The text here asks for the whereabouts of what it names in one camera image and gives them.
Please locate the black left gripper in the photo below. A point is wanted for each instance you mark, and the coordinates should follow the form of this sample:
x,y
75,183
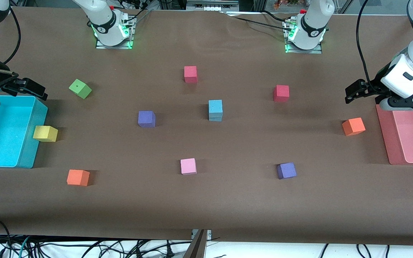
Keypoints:
x,y
373,87

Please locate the light blue foam cube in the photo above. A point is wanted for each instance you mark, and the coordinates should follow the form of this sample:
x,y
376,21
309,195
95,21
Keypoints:
x,y
215,106
215,118

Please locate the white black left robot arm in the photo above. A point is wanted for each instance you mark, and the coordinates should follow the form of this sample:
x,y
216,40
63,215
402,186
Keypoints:
x,y
312,25

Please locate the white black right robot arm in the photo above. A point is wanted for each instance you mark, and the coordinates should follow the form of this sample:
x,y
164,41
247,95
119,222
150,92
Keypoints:
x,y
102,21

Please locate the orange foam cube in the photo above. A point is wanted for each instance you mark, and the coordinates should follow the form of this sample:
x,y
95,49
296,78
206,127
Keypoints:
x,y
353,126
77,177

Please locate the yellow foam cube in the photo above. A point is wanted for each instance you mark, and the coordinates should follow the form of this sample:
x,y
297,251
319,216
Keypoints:
x,y
45,133

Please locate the green foam cube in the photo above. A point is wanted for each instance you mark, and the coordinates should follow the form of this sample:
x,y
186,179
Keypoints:
x,y
81,89

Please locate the cyan plastic bin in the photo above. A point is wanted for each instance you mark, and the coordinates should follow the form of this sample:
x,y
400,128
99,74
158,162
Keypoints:
x,y
2,136

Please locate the pink plastic bin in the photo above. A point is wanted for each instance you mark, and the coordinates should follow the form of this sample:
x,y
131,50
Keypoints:
x,y
411,139

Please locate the pinkish red foam cube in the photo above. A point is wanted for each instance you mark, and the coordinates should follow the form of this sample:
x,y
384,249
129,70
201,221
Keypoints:
x,y
190,73
281,92

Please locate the purple foam cube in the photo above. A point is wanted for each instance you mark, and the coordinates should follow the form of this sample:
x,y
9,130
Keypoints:
x,y
146,118
286,170

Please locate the white power strip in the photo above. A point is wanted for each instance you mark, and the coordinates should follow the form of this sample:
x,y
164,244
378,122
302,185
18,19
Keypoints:
x,y
210,5

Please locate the brown table cover sheet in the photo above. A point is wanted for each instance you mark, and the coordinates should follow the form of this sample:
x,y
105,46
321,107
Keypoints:
x,y
228,200

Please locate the light pink foam cube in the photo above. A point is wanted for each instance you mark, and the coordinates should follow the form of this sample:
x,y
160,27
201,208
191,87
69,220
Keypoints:
x,y
188,166

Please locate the dark metal support bar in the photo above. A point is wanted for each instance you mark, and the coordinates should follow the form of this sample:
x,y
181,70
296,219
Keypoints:
x,y
197,249

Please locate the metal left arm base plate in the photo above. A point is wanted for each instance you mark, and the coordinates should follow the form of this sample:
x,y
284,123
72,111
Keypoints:
x,y
303,51

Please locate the silver metal bracket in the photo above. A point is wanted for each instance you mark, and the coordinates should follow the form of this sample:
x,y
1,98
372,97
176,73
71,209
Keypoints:
x,y
209,233

